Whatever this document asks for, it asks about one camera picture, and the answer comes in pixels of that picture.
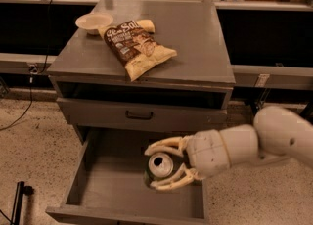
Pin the black drawer handle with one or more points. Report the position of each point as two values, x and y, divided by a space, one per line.
131 115

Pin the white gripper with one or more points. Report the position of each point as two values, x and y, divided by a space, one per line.
206 153

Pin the brown yellow chip bag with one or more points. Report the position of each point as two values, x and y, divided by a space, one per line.
134 45

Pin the open grey bottom drawer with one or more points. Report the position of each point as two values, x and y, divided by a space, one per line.
108 187

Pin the grey drawer cabinet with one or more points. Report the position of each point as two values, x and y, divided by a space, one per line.
200 76

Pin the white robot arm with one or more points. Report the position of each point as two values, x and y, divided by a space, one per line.
275 135

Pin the closed grey drawer front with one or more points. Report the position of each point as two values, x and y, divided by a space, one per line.
108 114

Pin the white bowl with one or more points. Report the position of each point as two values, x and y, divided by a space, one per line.
93 21

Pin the black table leg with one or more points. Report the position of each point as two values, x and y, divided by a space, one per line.
255 107

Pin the long grey counter rail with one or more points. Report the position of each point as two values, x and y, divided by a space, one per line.
293 78

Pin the black stand bottom left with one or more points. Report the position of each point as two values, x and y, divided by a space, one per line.
21 190

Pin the green soda can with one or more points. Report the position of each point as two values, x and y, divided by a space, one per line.
160 166

